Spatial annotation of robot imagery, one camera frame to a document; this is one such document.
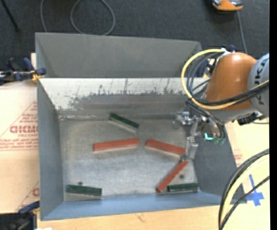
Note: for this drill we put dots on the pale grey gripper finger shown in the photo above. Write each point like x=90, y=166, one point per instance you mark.
x=189, y=145
x=194, y=151

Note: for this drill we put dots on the red-brown flat block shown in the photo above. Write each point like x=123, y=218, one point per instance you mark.
x=172, y=176
x=115, y=144
x=164, y=147

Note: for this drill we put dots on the dark green flat block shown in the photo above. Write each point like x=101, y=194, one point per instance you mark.
x=124, y=121
x=182, y=187
x=83, y=190

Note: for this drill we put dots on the grey metal bin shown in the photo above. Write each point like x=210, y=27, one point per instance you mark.
x=109, y=166

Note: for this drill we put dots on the black cylinder on white bracket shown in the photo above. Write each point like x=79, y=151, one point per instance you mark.
x=247, y=119

